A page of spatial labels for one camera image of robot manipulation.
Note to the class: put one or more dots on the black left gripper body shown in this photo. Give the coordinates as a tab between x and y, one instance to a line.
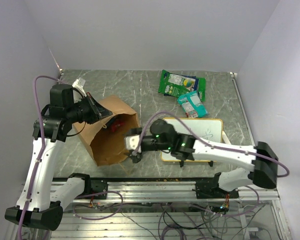
83	110

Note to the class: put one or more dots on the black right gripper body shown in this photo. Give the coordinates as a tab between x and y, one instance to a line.
150	144

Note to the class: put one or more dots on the red snack packet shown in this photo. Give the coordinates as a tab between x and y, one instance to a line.
115	123

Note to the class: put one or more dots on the brown paper bag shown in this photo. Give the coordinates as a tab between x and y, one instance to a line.
105	147

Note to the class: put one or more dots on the green POES snack packet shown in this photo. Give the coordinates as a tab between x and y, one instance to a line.
192	105

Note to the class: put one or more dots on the yellow green snack packet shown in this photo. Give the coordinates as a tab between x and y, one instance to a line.
176	85

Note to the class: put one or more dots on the green Chiuba chips bag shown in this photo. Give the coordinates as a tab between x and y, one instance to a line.
200	90

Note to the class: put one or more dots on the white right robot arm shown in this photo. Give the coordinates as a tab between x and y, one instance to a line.
256	165

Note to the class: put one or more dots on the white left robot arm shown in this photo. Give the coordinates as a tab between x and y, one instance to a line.
40	165

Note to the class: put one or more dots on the white dry-erase board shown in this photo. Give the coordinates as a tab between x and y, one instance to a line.
206	128

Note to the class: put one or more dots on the white marker pen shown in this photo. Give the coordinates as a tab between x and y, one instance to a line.
225	138

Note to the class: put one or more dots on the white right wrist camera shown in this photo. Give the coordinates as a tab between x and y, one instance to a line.
132	138

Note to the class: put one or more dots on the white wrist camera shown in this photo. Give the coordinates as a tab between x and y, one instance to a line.
132	138
79	85

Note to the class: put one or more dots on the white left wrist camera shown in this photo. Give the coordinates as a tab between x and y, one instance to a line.
79	85

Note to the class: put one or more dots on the aluminium mounting rail frame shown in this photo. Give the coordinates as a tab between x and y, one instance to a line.
95	208

